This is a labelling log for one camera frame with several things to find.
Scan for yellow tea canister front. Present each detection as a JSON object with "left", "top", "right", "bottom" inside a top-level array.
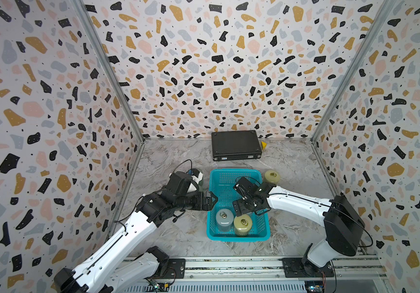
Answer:
[{"left": 233, "top": 214, "right": 253, "bottom": 237}]

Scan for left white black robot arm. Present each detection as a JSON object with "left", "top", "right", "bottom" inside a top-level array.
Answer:
[{"left": 54, "top": 168, "right": 218, "bottom": 293}]

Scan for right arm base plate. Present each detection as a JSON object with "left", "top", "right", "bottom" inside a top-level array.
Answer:
[{"left": 281, "top": 257, "right": 334, "bottom": 278}]

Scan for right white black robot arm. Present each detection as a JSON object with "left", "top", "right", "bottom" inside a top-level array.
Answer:
[{"left": 233, "top": 177, "right": 366, "bottom": 275}]

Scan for yellow-green tea canister back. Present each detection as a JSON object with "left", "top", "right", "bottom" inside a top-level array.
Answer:
[{"left": 264, "top": 170, "right": 281, "bottom": 185}]

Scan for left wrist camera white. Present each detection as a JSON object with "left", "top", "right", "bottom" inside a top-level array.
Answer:
[{"left": 188, "top": 168, "right": 201, "bottom": 192}]

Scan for black hard case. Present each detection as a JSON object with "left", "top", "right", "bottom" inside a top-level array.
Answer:
[{"left": 211, "top": 130, "right": 262, "bottom": 161}]

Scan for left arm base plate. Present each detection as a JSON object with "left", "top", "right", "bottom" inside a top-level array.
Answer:
[{"left": 151, "top": 258, "right": 186, "bottom": 280}]

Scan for green circuit board left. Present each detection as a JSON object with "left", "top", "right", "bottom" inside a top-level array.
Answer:
[{"left": 147, "top": 279, "right": 170, "bottom": 293}]

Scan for teal plastic perforated basket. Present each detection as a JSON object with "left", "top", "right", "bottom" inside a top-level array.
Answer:
[{"left": 206, "top": 168, "right": 270, "bottom": 242}]

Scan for green circuit board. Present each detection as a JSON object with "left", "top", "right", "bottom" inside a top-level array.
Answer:
[
  {"left": 147, "top": 279, "right": 170, "bottom": 293},
  {"left": 305, "top": 281, "right": 325, "bottom": 293}
]

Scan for light blue tea canister front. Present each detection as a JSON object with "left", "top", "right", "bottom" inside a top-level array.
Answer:
[{"left": 215, "top": 209, "right": 234, "bottom": 233}]

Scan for aluminium mounting rail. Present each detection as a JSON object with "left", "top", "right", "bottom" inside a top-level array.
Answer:
[{"left": 121, "top": 256, "right": 379, "bottom": 284}]

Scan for green circuit board right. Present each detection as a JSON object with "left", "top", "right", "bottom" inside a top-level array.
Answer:
[{"left": 305, "top": 281, "right": 325, "bottom": 293}]

